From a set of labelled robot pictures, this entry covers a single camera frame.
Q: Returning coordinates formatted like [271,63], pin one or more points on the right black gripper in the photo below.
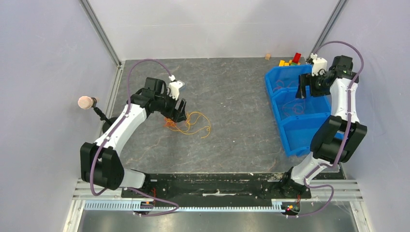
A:
[307,85]

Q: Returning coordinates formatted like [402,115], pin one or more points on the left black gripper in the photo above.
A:
[173,113]

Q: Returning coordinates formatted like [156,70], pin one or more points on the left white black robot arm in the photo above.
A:
[100,162]

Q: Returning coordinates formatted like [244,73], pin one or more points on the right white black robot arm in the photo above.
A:
[341,133]

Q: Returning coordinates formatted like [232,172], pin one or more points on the red toy block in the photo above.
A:
[296,58]

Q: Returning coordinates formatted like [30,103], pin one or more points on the yellow toy block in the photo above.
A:
[283,63]

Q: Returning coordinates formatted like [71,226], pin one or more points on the blue plastic bin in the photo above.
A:
[297,119]

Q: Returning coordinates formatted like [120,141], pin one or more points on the pink microphone on stand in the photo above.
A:
[86,102]

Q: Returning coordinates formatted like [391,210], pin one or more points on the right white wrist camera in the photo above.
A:
[319,64]

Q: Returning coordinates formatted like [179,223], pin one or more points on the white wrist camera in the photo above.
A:
[175,87]
[319,64]

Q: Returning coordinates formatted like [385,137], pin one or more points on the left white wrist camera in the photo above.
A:
[175,87]

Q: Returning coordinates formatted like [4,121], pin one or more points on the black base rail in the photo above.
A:
[221,189]

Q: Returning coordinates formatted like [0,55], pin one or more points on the right aluminium corner post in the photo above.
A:
[339,7]

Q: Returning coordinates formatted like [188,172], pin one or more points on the aluminium corner post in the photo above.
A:
[100,31]
[339,7]

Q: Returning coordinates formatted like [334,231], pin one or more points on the white toothed cable duct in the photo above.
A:
[129,205]

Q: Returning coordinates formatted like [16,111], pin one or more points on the left aluminium corner post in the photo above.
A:
[100,31]

